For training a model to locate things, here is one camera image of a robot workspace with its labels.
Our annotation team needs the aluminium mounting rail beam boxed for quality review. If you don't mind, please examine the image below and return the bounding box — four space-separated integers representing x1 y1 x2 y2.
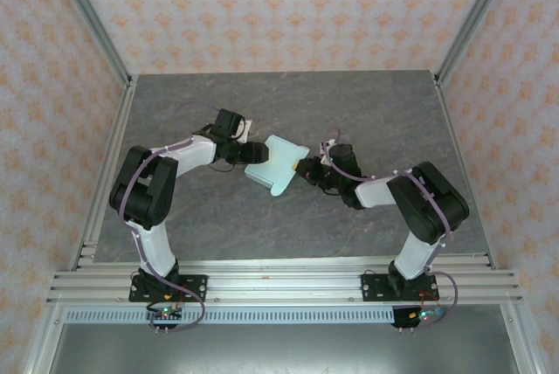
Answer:
46 253 524 305

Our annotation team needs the aluminium corner post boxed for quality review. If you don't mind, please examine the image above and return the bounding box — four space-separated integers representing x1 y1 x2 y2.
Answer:
45 0 135 89
434 0 523 87

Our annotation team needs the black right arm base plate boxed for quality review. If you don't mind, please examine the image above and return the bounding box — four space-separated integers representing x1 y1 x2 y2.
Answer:
361 272 440 303

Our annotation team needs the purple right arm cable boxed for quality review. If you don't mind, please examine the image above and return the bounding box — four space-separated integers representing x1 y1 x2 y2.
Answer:
321 128 459 332

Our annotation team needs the grey metal lower shelf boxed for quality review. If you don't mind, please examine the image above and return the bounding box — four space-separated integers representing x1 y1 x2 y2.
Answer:
25 303 541 374

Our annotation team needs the aluminium side rail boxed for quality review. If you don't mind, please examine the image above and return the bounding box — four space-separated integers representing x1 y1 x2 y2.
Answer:
69 75 140 271
434 73 499 269

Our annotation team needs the grey slotted cable duct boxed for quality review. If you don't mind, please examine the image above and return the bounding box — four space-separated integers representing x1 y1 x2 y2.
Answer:
65 307 397 325

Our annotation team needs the light teal paper box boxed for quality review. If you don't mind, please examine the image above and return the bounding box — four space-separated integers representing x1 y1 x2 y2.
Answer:
244 134 310 197

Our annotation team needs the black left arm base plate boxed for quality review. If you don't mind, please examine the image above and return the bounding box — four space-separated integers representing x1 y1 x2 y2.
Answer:
128 274 209 303

